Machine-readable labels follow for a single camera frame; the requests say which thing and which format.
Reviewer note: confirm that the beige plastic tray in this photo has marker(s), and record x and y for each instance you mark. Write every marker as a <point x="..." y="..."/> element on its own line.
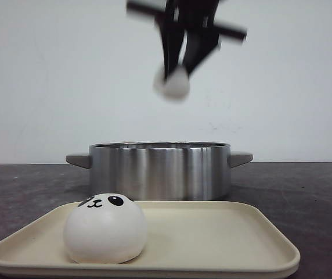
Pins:
<point x="187" y="239"/>

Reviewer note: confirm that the stainless steel steamer pot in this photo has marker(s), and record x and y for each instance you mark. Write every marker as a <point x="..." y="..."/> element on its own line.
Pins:
<point x="170" y="171"/>

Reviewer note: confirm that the panda bun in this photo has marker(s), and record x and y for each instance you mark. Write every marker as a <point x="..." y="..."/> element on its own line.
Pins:
<point x="106" y="229"/>
<point x="176" y="87"/>

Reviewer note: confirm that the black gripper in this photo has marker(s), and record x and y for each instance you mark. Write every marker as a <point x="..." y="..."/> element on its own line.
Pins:
<point x="195" y="17"/>

